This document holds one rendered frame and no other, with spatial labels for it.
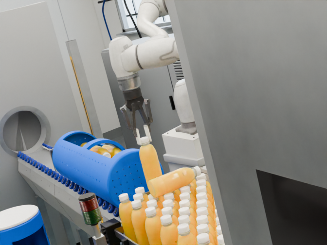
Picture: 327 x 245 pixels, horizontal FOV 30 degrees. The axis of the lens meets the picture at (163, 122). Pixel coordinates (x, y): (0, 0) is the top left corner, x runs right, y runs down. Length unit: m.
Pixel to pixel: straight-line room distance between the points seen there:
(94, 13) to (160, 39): 6.07
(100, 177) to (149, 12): 0.78
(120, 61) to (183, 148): 0.97
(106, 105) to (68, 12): 1.35
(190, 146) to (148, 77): 2.17
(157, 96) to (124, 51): 2.85
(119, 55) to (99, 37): 6.03
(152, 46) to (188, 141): 0.93
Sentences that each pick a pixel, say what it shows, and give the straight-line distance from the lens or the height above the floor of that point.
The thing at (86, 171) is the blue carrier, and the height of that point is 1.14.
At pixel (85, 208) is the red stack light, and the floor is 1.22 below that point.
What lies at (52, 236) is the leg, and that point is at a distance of 4.79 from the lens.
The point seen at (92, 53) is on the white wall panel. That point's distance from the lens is 8.39.
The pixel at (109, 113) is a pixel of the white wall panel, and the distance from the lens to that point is 8.50.
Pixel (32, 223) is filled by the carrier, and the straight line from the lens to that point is 2.92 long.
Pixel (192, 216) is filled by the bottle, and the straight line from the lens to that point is 2.24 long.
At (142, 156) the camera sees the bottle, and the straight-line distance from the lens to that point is 2.53.
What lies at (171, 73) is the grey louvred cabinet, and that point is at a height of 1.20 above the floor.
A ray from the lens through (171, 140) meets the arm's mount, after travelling 3.33.
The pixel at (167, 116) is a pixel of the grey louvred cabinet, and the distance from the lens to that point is 5.24.
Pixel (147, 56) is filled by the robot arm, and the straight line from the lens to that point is 2.39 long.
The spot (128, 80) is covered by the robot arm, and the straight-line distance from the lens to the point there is 2.45.
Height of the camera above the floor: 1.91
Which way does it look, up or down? 12 degrees down
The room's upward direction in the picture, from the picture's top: 14 degrees counter-clockwise
